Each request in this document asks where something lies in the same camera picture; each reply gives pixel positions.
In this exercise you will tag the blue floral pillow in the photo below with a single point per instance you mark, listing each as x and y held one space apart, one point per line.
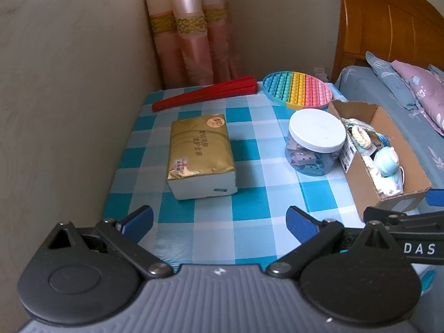
385 73

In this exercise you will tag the white sock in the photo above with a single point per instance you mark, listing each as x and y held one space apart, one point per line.
373 171

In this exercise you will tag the plastic jar with white lid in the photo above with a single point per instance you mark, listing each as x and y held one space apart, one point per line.
317 130

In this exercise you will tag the cardboard box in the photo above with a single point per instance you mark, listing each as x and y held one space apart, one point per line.
364 187

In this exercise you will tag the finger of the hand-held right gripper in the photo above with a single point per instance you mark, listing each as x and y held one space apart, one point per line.
388 216
435 197

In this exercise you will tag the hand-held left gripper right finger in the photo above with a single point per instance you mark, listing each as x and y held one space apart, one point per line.
301 225

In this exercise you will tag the rainbow silicone bubble toy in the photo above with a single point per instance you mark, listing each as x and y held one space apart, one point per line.
295 88

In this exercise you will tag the pink curtain with gold band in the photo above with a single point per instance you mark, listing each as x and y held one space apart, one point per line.
194 41

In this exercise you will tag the gold tissue pack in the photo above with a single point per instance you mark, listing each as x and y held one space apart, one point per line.
197 145

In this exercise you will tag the red folding fan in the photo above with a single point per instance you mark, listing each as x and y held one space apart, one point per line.
194 97

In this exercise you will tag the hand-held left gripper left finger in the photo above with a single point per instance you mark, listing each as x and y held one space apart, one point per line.
138 220

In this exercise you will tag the wooden bed headboard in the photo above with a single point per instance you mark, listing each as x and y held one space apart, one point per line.
388 31

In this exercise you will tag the small white figurine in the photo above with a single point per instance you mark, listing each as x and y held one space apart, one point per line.
321 74

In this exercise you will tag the pink floral pillow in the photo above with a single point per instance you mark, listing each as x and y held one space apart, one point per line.
423 90

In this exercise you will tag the light blue round toy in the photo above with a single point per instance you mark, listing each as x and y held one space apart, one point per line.
386 161

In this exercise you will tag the blue checkered tablecloth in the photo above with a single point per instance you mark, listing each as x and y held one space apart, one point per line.
242 187

